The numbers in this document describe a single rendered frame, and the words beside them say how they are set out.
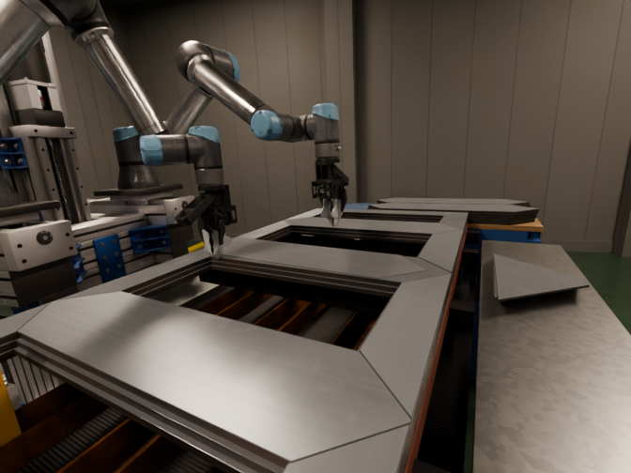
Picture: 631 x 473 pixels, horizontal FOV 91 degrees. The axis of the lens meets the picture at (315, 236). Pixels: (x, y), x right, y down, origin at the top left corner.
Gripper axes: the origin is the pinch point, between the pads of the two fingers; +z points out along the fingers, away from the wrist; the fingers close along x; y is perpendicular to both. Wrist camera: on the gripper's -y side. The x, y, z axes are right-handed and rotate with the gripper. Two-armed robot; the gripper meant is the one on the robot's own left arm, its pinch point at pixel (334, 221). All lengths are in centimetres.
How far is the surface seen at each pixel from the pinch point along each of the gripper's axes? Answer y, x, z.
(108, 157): -144, -386, -42
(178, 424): 72, 15, 8
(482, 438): 51, 44, 17
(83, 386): 73, -4, 8
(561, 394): 38, 55, 17
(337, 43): -254, -109, -140
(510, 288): 8, 49, 13
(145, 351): 66, 0, 6
